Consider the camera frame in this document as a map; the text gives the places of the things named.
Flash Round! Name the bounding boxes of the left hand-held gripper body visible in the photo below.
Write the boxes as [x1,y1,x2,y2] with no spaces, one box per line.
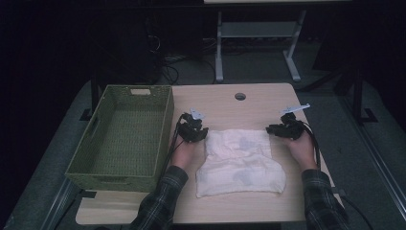
[176,107,209,144]

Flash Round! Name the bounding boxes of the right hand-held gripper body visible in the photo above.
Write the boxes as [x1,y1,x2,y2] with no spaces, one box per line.
[275,103,311,141]

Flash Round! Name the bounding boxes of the cream cloth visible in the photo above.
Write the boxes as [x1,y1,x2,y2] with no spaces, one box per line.
[194,127,287,199]

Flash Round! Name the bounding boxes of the green woven basket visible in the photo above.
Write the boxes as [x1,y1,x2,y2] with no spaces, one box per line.
[64,83,175,194]

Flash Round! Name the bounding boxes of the person's left hand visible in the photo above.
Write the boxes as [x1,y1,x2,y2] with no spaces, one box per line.
[170,137,206,171]

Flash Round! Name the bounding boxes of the person's right hand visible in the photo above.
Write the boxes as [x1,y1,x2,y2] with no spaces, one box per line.
[282,129,319,173]

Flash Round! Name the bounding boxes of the black stand leg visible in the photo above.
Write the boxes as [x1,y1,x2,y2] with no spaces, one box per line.
[79,71,101,122]
[349,66,379,125]

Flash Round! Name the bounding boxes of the dark computer tower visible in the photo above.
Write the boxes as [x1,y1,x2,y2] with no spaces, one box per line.
[95,15,165,86]

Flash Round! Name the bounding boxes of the right hand-held gripper black cable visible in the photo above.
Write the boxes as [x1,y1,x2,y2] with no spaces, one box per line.
[300,120,322,171]

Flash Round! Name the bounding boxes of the tangle of floor cables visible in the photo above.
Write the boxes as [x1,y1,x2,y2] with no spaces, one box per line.
[145,33,218,86]

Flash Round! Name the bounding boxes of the grey metal floor rail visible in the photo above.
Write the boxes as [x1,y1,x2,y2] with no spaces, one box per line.
[338,95,406,222]
[39,177,80,230]

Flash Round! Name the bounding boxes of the grey metal table frame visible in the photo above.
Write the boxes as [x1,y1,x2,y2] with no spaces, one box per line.
[214,9,308,83]

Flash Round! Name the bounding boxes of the thin black floor cable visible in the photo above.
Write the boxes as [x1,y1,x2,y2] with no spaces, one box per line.
[340,193,375,230]

